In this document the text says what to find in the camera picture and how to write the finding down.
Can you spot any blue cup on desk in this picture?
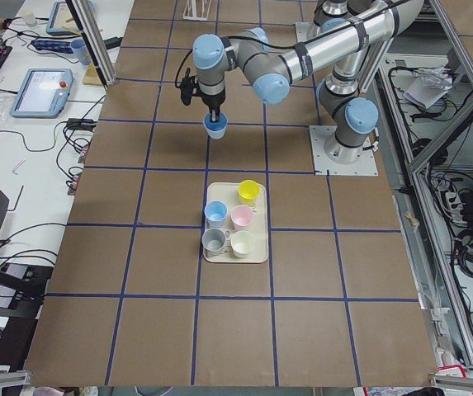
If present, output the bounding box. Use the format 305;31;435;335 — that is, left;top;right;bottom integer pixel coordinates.
70;39;91;66

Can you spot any yellow cup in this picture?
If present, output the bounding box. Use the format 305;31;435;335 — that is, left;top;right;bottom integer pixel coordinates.
238;179;260;206

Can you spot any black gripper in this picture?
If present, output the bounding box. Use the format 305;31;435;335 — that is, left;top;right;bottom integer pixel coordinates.
201;93;225;121

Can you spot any pink cup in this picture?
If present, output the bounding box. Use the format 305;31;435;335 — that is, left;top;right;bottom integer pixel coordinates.
230;205;254;231

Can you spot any aluminium frame post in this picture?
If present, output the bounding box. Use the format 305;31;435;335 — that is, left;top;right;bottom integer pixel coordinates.
66;0;116;87

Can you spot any far teach pendant tablet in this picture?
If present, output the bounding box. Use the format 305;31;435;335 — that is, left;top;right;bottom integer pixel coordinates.
45;1;79;36

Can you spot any cream white cup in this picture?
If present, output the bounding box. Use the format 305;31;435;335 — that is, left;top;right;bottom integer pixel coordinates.
230;230;254;258

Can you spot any teach pendant tablet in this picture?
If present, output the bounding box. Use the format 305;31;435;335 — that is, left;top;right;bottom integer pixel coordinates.
45;1;79;36
10;68;73;119

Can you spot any near teach pendant tablet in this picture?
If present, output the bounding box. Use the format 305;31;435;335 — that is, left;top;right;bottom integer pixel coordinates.
10;68;73;119

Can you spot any plaid blue pencil case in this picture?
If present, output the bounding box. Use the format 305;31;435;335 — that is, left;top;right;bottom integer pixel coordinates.
31;39;73;54

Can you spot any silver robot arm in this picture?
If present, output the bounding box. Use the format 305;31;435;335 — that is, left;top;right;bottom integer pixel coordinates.
176;1;423;164
313;0;371;31

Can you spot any crumpled white paper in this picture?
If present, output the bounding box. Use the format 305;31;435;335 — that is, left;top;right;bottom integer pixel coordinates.
404;66;453;110

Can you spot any light blue cup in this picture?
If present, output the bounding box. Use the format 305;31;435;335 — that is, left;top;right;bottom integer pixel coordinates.
204;200;228;228

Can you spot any grey cup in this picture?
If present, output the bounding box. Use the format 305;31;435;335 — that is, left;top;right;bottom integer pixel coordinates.
201;229;226;254

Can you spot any beige plastic tray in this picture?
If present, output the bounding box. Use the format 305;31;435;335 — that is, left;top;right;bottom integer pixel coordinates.
201;180;269;264

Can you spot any black power adapter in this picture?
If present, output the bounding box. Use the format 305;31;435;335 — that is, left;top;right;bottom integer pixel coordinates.
66;118;97;131

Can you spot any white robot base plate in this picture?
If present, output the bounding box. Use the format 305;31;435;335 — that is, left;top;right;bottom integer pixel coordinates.
309;125;378;177

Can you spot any wooden mug tree stand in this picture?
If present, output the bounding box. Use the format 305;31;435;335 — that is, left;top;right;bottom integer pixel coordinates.
71;32;106;88

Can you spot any white wire cup rack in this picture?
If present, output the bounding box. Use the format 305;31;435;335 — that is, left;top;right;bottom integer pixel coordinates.
182;0;212;21

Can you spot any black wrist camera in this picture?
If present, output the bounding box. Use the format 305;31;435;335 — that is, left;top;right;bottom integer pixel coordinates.
179;68;199;106

